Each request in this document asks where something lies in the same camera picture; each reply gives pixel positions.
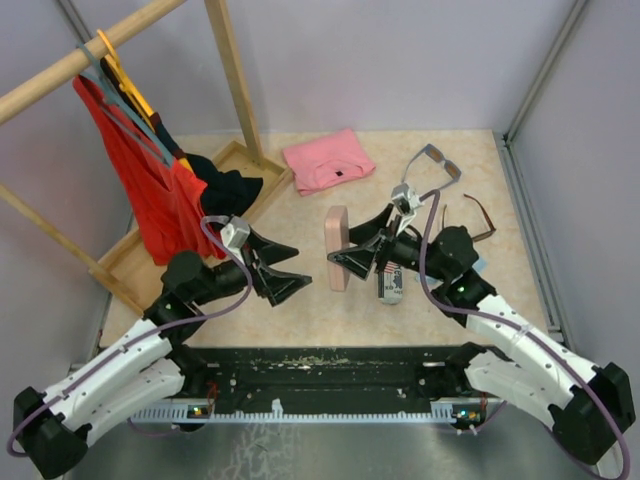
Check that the dark navy garment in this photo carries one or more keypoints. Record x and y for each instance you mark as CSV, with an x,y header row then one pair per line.
x,y
226,192

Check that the grey blue frame sunglasses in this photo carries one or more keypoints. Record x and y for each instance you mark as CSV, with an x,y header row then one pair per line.
x,y
434,156

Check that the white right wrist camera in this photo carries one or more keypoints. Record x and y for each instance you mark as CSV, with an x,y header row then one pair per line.
x,y
405,199

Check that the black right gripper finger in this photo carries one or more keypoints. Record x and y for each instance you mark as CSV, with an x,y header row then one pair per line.
x,y
358,260
363,232

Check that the folded pink shirt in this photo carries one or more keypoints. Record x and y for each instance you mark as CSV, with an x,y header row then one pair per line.
x,y
327,161

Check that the tortoiseshell brown sunglasses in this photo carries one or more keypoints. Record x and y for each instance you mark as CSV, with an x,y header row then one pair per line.
x,y
476,219

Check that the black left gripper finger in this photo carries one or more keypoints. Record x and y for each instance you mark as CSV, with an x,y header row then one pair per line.
x,y
276,289
263,251

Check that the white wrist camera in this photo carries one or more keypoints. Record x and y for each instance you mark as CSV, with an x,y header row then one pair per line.
x,y
234,235
405,199

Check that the light blue cleaning cloth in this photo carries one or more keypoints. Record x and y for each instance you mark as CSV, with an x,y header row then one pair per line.
x,y
480,265

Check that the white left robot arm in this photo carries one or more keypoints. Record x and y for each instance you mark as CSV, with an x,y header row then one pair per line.
x,y
55,427

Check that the yellow hanger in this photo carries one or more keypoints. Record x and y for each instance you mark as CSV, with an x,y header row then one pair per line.
x,y
143,115

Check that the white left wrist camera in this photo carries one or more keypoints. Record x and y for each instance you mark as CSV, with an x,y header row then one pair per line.
x,y
234,235

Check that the flag newspaper print glasses case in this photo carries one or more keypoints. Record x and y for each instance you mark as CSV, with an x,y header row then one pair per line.
x,y
390,284

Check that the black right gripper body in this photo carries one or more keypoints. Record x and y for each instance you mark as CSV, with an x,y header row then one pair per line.
x,y
401,248

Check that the grey blue hanger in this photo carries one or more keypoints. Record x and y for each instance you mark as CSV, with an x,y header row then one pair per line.
x,y
113,98

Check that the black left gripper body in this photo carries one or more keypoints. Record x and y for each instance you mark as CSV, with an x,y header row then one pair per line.
x,y
232,277

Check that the pink glasses case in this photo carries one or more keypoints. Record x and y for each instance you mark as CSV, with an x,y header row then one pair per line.
x,y
336,234

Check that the red hanging shirt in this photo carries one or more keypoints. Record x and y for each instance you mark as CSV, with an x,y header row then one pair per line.
x,y
165,200

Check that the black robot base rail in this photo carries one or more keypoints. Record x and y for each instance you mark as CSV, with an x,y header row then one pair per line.
x,y
326,385

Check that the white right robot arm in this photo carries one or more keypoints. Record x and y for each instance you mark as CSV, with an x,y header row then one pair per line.
x,y
587,408

